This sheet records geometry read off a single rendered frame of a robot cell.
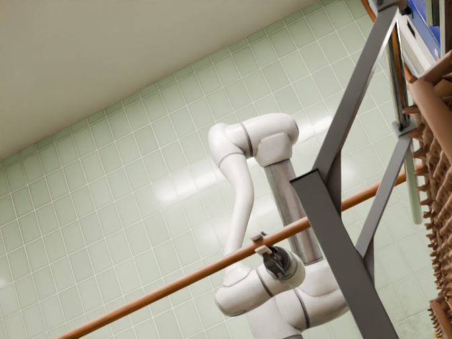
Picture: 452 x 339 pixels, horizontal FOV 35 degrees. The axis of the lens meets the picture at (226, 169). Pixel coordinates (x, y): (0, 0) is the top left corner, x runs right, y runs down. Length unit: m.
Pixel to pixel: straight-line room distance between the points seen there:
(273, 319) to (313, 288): 0.18
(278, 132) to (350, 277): 1.63
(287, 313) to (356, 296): 1.57
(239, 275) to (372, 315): 1.31
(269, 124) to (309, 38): 1.08
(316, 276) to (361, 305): 1.59
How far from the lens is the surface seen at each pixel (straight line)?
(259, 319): 2.51
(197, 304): 3.24
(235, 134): 2.52
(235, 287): 2.21
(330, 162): 1.01
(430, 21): 2.43
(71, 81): 3.49
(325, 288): 2.54
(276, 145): 2.53
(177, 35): 3.44
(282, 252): 2.09
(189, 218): 3.34
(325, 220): 0.97
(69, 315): 3.48
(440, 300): 0.96
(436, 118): 0.36
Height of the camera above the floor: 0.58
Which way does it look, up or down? 25 degrees up
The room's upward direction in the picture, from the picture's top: 23 degrees counter-clockwise
